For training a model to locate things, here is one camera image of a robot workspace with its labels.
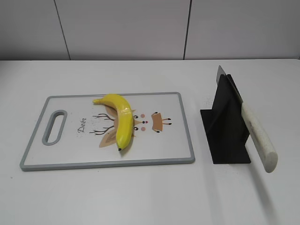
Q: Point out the white-handled cleaver knife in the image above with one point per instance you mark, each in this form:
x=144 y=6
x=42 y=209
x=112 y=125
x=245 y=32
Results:
x=261 y=140

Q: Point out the yellow plastic banana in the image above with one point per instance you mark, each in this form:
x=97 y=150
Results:
x=125 y=117

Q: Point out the white grey-rimmed cutting board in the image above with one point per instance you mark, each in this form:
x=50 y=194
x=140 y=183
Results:
x=73 y=133

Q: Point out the black knife stand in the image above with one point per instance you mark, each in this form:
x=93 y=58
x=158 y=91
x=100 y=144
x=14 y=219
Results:
x=224 y=126

